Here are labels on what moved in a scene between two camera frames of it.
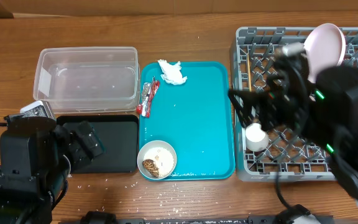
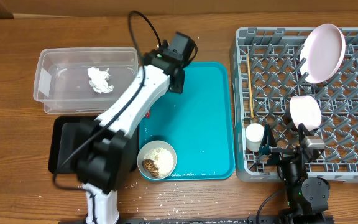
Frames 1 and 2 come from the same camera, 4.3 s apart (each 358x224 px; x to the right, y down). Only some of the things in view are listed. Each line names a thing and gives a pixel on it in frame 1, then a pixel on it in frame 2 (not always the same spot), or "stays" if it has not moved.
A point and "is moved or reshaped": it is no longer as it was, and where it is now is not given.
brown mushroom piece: [151, 167] stays
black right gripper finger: [243, 100] -> [268, 140]
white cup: [257, 139] stays
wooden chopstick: [249, 73] stays
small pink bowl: [325, 45] is moved or reshaped
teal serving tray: [196, 117] stays
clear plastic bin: [88, 79] stays
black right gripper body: [265, 112] -> [286, 150]
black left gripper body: [78, 152] -> [179, 87]
